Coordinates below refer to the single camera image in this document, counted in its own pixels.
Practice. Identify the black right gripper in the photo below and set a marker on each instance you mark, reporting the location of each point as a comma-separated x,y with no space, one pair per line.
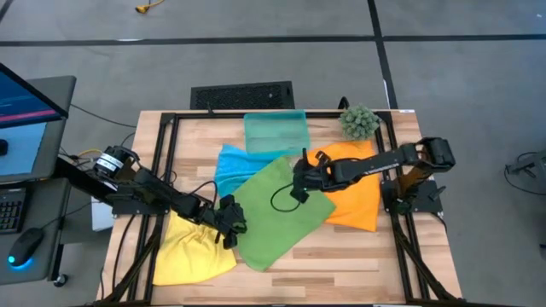
313,177

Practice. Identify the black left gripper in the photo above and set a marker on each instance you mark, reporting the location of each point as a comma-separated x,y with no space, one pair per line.
229,219

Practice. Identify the green microfiber towel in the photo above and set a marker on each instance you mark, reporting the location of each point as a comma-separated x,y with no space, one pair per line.
277,230

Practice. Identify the yellow microfiber towel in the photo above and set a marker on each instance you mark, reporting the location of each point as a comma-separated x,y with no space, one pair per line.
192,256

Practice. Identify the blue microfiber towel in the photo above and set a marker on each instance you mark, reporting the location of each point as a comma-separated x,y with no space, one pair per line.
234,170

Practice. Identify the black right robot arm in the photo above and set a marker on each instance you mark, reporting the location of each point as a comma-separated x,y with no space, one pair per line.
384,162

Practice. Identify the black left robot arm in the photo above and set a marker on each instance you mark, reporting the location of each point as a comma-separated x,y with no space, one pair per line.
149,187

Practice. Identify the teal translucent plastic basket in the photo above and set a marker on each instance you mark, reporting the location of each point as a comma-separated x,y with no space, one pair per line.
277,132

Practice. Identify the orange microfiber towel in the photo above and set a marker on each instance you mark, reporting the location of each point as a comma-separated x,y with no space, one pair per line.
356,204

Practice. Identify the small green artificial plant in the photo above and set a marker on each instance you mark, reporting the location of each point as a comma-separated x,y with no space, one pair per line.
359,122

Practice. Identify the white box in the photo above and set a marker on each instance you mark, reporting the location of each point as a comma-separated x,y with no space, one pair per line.
101,215

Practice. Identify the black desk castor wheel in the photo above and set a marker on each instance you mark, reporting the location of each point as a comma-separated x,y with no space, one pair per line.
60,279

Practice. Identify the grey desk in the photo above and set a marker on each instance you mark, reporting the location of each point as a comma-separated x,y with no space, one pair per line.
47,256

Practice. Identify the black computer mouse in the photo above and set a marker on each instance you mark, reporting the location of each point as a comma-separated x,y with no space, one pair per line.
25,246

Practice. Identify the black keyboard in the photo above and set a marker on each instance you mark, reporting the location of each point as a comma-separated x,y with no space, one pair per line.
10,211

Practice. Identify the black monitor with dark screen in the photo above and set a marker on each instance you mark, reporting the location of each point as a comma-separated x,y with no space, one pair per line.
25,102

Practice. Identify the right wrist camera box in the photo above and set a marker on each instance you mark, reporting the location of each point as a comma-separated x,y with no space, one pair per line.
300,196

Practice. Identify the black mounting bracket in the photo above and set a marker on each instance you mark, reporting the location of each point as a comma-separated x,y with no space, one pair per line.
343,103

